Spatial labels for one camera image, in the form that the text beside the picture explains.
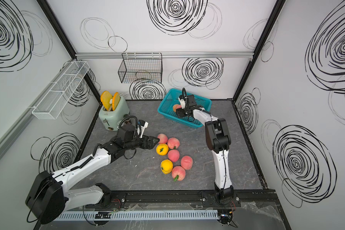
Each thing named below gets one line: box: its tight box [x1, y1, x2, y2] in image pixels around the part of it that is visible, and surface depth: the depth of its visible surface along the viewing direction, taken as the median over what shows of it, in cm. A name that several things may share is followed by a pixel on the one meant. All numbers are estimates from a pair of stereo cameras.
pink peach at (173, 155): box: [167, 149, 180, 163], surface depth 86 cm
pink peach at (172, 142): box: [167, 137, 180, 150], surface depth 91 cm
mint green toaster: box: [98, 96, 130, 131], surface depth 94 cm
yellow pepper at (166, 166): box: [160, 159, 173, 175], surface depth 82 cm
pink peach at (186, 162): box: [180, 155, 194, 171], surface depth 83 cm
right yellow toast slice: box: [111, 92, 121, 112], surface depth 93 cm
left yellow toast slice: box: [100, 90, 114, 111], surface depth 96 cm
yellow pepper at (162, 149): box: [156, 143, 170, 156], surface depth 88 cm
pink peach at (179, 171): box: [171, 165, 186, 182], surface depth 79 cm
